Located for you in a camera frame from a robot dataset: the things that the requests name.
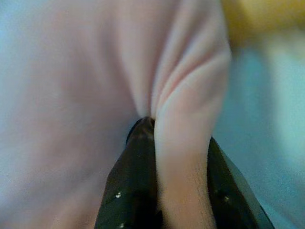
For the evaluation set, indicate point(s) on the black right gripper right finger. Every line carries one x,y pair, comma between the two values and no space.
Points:
228,195

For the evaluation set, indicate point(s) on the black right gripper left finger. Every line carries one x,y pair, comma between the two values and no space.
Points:
133,179

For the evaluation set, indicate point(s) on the pink cloth garment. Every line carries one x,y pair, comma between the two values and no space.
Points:
71,95

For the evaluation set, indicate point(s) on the yellow cartoon egg print blanket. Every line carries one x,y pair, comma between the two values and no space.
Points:
262,16

